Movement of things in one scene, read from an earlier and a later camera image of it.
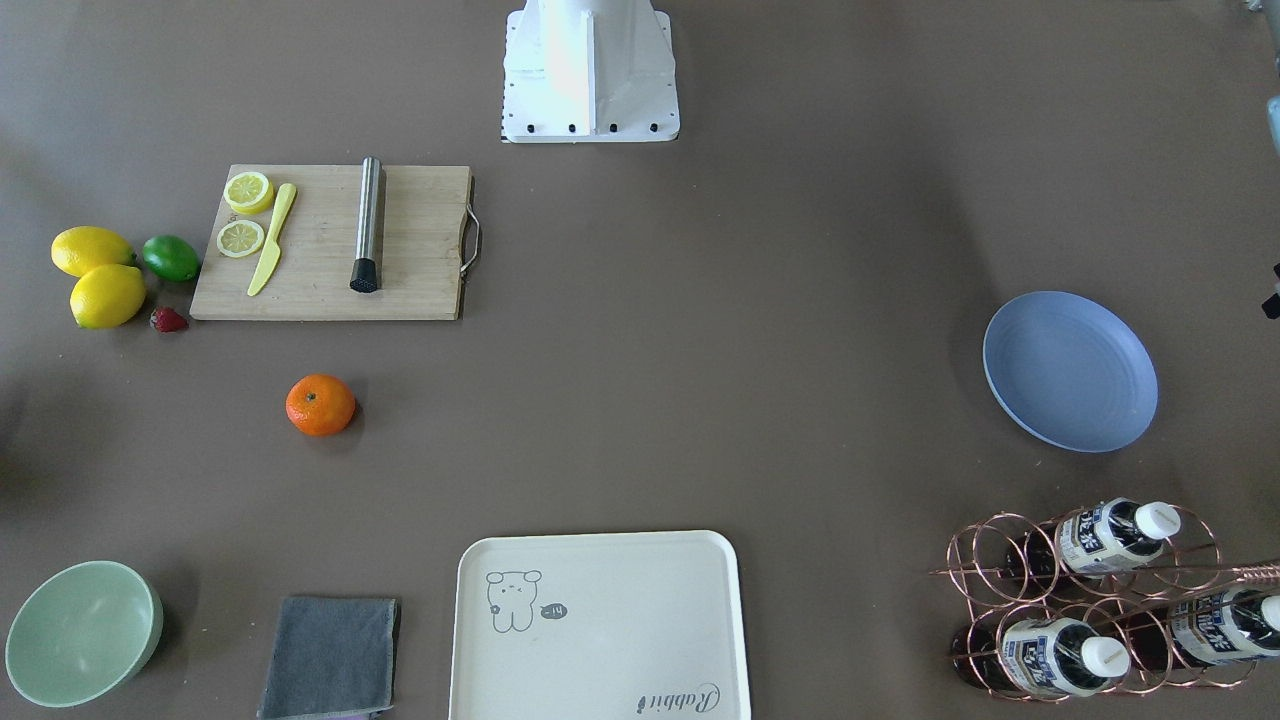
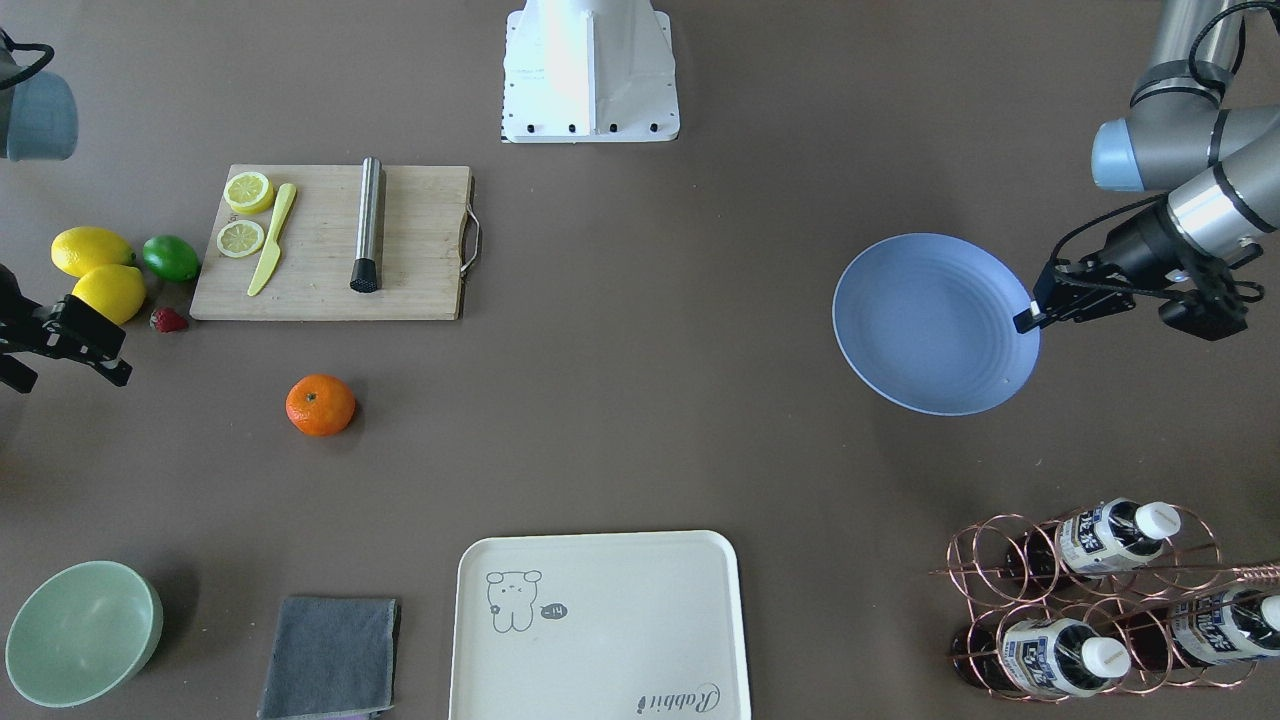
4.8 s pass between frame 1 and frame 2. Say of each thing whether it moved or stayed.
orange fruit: stayed
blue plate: moved
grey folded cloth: stayed
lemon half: stayed
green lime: stayed
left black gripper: moved
